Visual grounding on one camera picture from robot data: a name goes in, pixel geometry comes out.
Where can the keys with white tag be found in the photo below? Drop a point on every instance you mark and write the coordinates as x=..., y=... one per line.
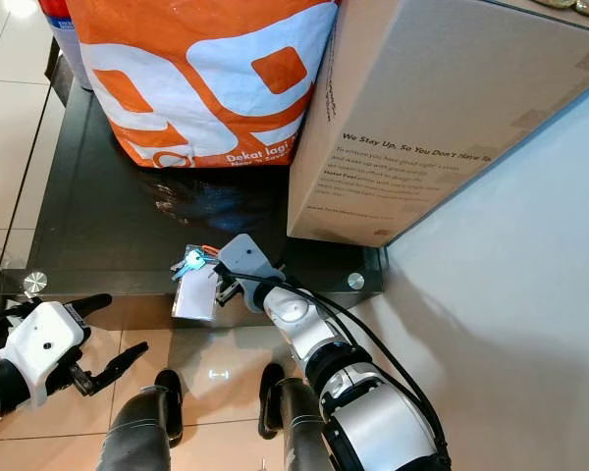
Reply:
x=196, y=294

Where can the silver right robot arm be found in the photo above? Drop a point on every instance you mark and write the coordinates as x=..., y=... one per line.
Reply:
x=373, y=412

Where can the round metal table stud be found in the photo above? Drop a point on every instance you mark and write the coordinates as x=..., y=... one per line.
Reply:
x=355, y=281
x=33, y=284

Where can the grey left robot leg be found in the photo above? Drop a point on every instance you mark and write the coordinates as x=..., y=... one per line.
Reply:
x=142, y=432

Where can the grey robot leg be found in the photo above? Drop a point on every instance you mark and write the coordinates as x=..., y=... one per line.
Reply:
x=142, y=432
x=299, y=432

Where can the dark glass table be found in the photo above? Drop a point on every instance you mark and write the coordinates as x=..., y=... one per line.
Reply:
x=98, y=226

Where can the grey right robot leg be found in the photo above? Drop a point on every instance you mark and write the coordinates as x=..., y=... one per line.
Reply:
x=299, y=432

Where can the orange and white shopping bag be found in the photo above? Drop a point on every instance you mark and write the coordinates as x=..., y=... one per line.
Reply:
x=196, y=69

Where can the red-capped spray can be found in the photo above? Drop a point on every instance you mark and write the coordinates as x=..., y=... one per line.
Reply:
x=67, y=44

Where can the large printed cardboard box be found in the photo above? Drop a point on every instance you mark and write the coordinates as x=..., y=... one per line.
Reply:
x=442, y=118

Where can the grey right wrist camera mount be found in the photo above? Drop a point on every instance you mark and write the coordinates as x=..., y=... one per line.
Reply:
x=250, y=263

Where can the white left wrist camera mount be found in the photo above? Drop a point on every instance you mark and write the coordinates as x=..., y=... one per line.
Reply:
x=47, y=348

